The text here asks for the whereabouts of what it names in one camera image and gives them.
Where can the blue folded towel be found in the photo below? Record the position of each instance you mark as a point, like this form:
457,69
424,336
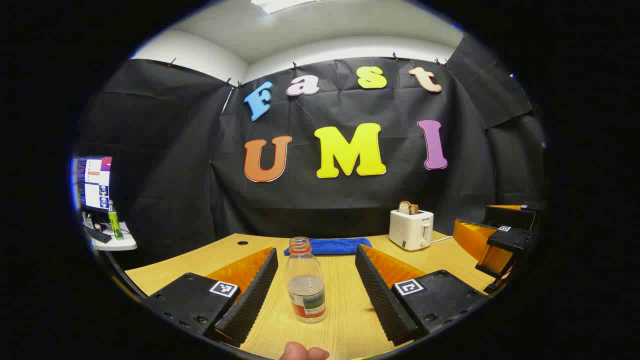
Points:
335,245

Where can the toasted bread slice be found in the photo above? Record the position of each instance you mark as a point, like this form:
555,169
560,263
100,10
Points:
407,207

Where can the white toaster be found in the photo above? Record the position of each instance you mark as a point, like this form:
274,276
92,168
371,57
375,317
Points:
410,230

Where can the computer monitor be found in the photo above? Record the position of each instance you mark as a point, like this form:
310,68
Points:
94,182

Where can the ceiling light panel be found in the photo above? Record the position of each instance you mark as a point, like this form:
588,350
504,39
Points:
280,4

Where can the white side table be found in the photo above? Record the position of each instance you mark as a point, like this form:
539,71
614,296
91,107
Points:
117,243

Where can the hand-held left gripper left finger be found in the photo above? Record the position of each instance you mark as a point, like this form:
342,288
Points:
250,300

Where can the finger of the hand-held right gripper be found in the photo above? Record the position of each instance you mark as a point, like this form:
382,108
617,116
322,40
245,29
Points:
512,216
510,242

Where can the black backdrop cloth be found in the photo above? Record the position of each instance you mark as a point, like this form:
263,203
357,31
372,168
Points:
175,150

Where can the green bottle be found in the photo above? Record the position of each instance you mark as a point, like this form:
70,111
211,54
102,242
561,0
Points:
115,222

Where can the clear plastic water bottle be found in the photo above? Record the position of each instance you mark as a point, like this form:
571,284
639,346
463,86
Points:
305,290

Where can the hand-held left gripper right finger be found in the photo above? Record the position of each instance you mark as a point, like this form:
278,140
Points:
382,300

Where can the black keyboard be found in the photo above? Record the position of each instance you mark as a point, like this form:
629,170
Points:
98,235

